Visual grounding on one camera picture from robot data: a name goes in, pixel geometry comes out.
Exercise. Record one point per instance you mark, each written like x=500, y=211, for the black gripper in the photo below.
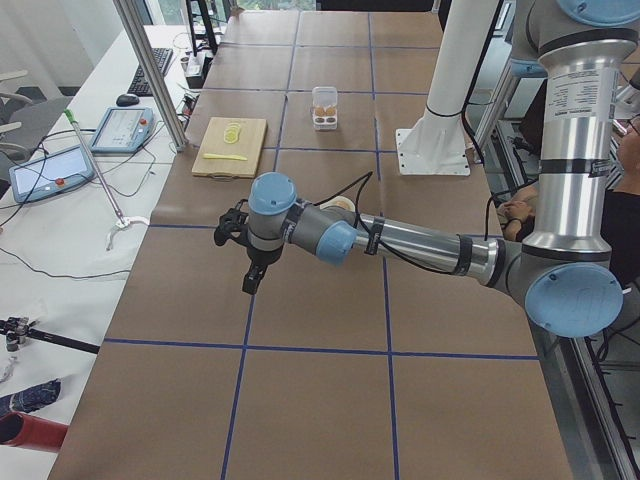
x=260, y=257

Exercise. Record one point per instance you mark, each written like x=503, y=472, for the white paper bowl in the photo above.
x=339, y=202

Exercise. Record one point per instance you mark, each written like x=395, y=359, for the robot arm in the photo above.
x=559, y=273

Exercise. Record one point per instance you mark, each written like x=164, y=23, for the clear plastic egg box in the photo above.
x=324, y=96

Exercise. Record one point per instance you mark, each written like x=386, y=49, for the yellow plastic knife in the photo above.
x=230, y=157

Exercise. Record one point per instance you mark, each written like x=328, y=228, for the wooden cutting board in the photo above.
x=250, y=145

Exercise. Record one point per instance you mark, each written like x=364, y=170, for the far teach pendant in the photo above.
x=122, y=130

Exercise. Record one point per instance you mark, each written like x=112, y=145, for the teach pendant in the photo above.
x=122, y=130
x=51, y=175

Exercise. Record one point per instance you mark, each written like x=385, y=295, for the black computer mouse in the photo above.
x=126, y=100

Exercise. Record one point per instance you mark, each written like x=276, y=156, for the near teach pendant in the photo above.
x=51, y=175

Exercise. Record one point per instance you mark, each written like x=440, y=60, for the black tripod clamp rod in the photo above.
x=18, y=329

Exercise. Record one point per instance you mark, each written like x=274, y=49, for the red cylinder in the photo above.
x=29, y=432

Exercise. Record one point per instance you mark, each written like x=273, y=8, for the seated person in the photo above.
x=620, y=218

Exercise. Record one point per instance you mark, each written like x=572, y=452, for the grabber stick with green handle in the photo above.
x=122, y=221

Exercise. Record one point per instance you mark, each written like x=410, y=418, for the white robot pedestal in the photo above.
x=435, y=145

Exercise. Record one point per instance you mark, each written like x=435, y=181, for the aluminium frame post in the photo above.
x=136, y=33

